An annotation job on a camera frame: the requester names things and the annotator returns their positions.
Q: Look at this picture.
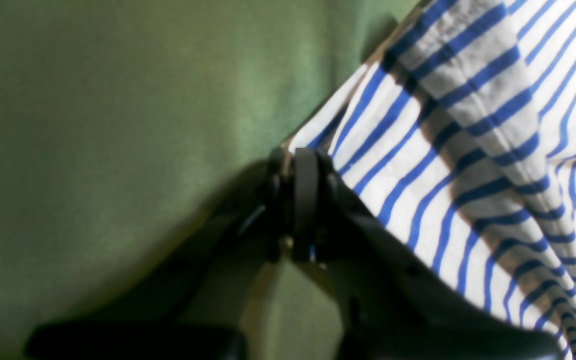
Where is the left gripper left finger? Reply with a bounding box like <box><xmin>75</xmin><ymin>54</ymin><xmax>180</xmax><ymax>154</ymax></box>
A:
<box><xmin>25</xmin><ymin>148</ymin><xmax>291</xmax><ymax>360</ymax></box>

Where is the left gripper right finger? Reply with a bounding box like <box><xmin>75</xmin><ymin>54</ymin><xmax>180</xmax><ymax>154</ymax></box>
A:
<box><xmin>293</xmin><ymin>148</ymin><xmax>563</xmax><ymax>360</ymax></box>

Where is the blue white striped t-shirt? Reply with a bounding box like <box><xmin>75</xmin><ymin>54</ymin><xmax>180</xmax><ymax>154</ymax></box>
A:
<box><xmin>289</xmin><ymin>0</ymin><xmax>576</xmax><ymax>360</ymax></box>

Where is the green table cloth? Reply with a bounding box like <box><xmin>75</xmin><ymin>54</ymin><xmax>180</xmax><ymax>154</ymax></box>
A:
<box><xmin>0</xmin><ymin>0</ymin><xmax>424</xmax><ymax>360</ymax></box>

